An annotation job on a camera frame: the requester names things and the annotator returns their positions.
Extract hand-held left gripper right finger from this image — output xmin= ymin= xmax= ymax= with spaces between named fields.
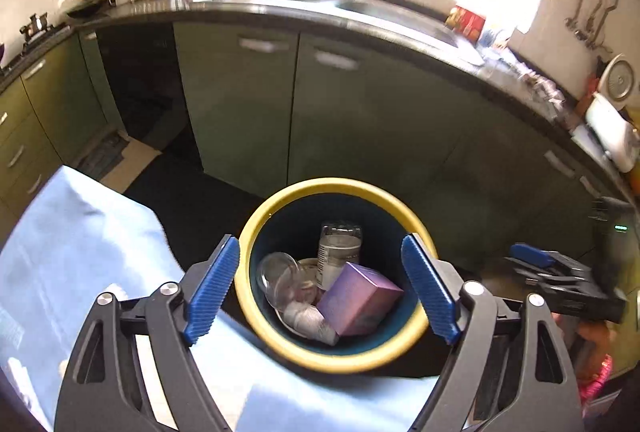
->
xmin=401 ymin=233 xmax=585 ymax=432

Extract blue printed tablecloth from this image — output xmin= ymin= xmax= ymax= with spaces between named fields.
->
xmin=0 ymin=164 xmax=481 ymax=432

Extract yellow-rimmed trash bin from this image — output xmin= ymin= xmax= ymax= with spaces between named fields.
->
xmin=234 ymin=177 xmax=441 ymax=374

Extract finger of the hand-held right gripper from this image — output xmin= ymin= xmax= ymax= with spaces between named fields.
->
xmin=517 ymin=262 xmax=596 ymax=289
xmin=509 ymin=243 xmax=593 ymax=274

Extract green base cabinets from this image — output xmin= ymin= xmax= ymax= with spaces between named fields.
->
xmin=0 ymin=19 xmax=640 ymax=363

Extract red package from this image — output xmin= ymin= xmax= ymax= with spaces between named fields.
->
xmin=445 ymin=4 xmax=486 ymax=45

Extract black countertop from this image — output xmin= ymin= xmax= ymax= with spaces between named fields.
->
xmin=0 ymin=0 xmax=640 ymax=213

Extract purple cardboard box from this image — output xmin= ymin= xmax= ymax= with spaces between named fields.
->
xmin=316 ymin=262 xmax=405 ymax=337

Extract black pan with lid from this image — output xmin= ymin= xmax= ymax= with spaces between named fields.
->
xmin=67 ymin=0 xmax=108 ymax=20

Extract clear plastic bottle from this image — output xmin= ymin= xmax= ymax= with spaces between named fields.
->
xmin=317 ymin=223 xmax=362 ymax=290

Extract clear plastic cup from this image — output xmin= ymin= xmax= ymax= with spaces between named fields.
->
xmin=256 ymin=252 xmax=321 ymax=313

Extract steel sink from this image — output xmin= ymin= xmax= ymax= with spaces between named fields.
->
xmin=200 ymin=0 xmax=461 ymax=50

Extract flat cardboard sheet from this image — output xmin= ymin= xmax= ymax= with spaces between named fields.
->
xmin=75 ymin=129 xmax=163 ymax=198

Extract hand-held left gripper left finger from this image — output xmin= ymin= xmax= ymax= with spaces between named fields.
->
xmin=54 ymin=234 xmax=241 ymax=432

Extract small white bottle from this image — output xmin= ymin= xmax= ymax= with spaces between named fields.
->
xmin=284 ymin=299 xmax=341 ymax=344

